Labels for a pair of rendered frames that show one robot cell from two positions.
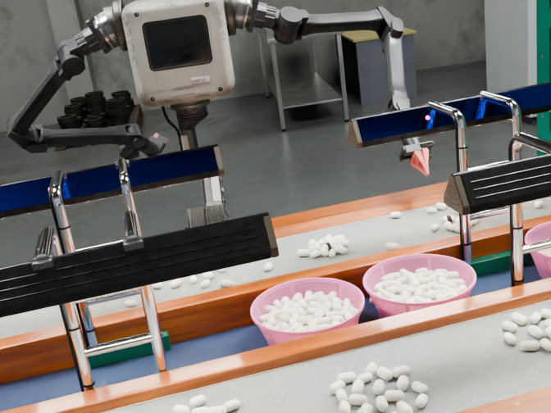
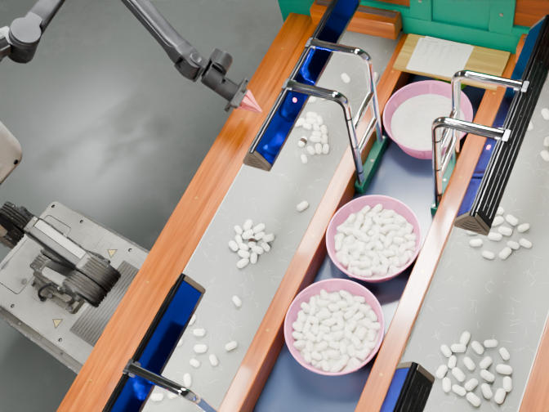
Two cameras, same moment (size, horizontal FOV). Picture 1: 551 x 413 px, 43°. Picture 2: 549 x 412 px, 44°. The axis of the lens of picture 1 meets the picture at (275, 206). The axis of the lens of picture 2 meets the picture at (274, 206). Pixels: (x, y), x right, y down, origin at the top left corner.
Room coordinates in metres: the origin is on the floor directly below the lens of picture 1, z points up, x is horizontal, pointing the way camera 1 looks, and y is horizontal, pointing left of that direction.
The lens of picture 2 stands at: (0.89, 0.35, 2.47)
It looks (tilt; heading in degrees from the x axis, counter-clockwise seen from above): 57 degrees down; 327
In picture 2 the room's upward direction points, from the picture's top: 23 degrees counter-clockwise
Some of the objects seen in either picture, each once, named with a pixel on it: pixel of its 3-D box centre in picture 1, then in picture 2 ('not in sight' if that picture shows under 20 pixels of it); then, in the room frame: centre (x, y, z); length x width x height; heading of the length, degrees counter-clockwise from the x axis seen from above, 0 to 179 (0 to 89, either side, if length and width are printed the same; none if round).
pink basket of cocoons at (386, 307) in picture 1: (420, 294); (374, 243); (1.51, -0.32, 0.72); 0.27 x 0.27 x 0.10
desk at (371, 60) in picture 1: (373, 61); not in sight; (7.66, -1.28, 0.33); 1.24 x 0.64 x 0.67; 3
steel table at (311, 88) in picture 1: (297, 63); not in sight; (7.31, -0.43, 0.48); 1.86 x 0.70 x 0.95; 3
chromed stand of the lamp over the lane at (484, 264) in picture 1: (475, 182); (338, 118); (1.76, -0.54, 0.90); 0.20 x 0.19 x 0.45; 101
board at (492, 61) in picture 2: not in sight; (450, 60); (1.63, -0.96, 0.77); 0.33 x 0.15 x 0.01; 11
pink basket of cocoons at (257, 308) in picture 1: (309, 320); (336, 331); (1.45, -0.04, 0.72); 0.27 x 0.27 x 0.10
